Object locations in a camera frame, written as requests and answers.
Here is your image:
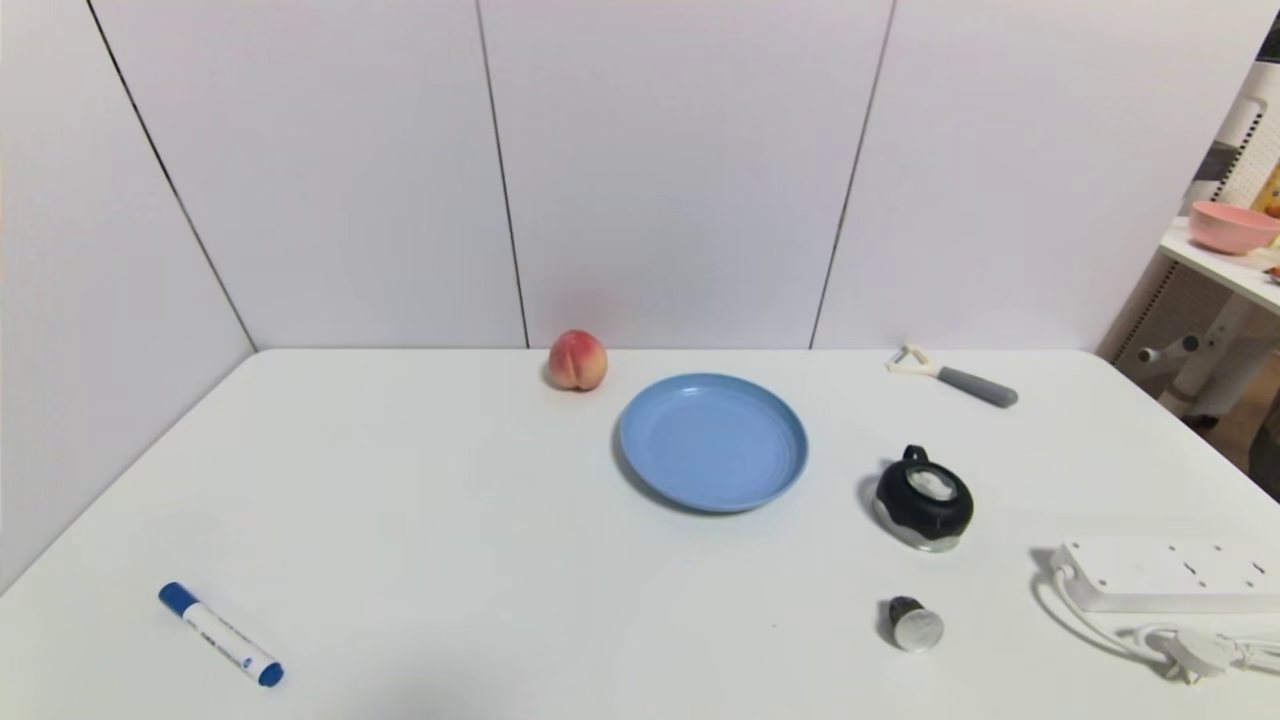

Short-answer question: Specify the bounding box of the white power strip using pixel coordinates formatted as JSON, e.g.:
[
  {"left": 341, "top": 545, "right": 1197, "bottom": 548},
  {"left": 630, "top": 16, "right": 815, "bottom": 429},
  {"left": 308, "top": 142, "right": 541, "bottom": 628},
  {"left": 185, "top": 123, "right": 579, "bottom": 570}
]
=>
[{"left": 1052, "top": 538, "right": 1280, "bottom": 614}]

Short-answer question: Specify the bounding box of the white power cord with plug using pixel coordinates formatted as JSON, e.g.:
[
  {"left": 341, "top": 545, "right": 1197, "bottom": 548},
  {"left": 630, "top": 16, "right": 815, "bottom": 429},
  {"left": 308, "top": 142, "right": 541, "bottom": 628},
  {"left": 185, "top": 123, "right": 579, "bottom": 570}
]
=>
[{"left": 1030, "top": 548, "right": 1280, "bottom": 686}]

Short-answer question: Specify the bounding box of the blue round plate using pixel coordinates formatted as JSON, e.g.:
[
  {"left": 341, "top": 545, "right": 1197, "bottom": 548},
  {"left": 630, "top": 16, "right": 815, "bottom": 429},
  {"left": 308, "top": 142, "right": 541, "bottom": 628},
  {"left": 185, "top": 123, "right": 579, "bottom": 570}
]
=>
[{"left": 617, "top": 373, "right": 809, "bottom": 514}]

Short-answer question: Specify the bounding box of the pink yellow peach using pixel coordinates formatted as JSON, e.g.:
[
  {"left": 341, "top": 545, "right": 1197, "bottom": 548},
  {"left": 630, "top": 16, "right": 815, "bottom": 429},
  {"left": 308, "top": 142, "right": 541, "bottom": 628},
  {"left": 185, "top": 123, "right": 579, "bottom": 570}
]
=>
[{"left": 547, "top": 330, "right": 609, "bottom": 392}]

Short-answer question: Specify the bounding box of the small silver capped cylinder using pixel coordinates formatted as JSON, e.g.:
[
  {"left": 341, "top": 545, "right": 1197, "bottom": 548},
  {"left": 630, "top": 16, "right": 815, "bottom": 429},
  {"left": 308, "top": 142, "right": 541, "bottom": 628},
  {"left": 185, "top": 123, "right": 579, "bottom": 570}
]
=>
[{"left": 882, "top": 596, "right": 945, "bottom": 653}]

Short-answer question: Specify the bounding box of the blue capped whiteboard marker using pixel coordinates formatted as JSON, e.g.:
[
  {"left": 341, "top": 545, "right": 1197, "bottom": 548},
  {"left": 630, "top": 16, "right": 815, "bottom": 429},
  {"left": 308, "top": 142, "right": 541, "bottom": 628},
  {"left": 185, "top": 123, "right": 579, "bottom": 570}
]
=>
[{"left": 158, "top": 582, "right": 285, "bottom": 688}]

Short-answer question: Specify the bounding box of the white side table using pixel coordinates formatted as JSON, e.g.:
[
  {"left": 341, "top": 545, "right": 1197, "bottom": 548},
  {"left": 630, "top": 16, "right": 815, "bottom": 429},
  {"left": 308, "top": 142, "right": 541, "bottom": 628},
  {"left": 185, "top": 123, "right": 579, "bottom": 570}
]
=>
[{"left": 1138, "top": 218, "right": 1280, "bottom": 421}]

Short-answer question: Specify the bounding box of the pink bowl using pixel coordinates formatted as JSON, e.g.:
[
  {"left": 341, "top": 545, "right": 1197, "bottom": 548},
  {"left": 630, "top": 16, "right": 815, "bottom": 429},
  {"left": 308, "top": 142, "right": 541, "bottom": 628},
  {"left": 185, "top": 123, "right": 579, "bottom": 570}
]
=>
[{"left": 1188, "top": 201, "right": 1280, "bottom": 255}]

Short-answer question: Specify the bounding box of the white pegboard panel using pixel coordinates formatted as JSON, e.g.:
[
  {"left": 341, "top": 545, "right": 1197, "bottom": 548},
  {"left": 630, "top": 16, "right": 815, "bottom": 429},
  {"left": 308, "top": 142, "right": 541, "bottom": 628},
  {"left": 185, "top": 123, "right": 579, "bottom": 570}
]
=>
[{"left": 1185, "top": 60, "right": 1280, "bottom": 211}]

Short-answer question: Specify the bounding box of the grey handled white peeler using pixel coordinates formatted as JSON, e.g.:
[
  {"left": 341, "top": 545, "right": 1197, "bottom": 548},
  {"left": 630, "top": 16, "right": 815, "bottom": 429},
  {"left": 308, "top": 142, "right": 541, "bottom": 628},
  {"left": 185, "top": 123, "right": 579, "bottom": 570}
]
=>
[{"left": 885, "top": 345, "right": 1019, "bottom": 409}]

